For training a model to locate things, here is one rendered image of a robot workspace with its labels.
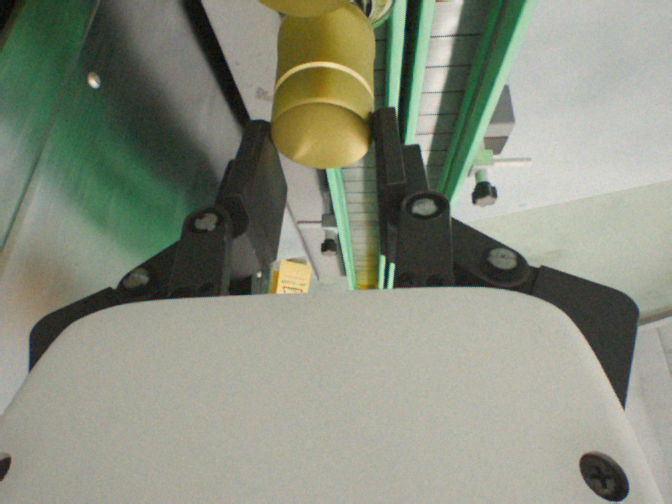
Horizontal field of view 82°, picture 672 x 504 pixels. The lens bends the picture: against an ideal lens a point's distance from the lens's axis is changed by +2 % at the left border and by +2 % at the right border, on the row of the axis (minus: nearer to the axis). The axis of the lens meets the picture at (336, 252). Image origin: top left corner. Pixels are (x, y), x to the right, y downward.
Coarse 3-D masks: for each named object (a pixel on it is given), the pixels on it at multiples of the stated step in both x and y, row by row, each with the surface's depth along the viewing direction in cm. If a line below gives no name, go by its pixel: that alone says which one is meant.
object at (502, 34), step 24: (504, 0) 33; (528, 0) 28; (504, 24) 32; (528, 24) 29; (480, 48) 39; (504, 48) 32; (480, 72) 40; (504, 72) 34; (480, 96) 39; (456, 120) 50; (480, 120) 39; (456, 144) 51; (456, 168) 50; (456, 192) 52
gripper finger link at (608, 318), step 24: (528, 288) 8; (552, 288) 8; (576, 288) 8; (600, 288) 8; (576, 312) 8; (600, 312) 8; (624, 312) 8; (600, 336) 7; (624, 336) 7; (600, 360) 7; (624, 360) 7; (624, 384) 7; (624, 408) 7
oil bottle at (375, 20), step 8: (368, 0) 15; (376, 0) 15; (384, 0) 16; (392, 0) 16; (368, 8) 16; (376, 8) 16; (384, 8) 16; (392, 8) 17; (280, 16) 17; (368, 16) 16; (376, 16) 16; (384, 16) 16; (376, 24) 17
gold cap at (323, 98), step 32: (288, 32) 13; (320, 32) 12; (352, 32) 12; (288, 64) 12; (320, 64) 11; (352, 64) 12; (288, 96) 11; (320, 96) 11; (352, 96) 11; (288, 128) 12; (320, 128) 12; (352, 128) 12; (320, 160) 13; (352, 160) 13
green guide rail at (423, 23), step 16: (416, 0) 33; (432, 0) 28; (416, 16) 31; (432, 16) 29; (416, 32) 31; (416, 48) 32; (416, 64) 33; (416, 80) 35; (416, 96) 36; (400, 112) 49; (416, 112) 38; (400, 128) 49; (384, 288) 117
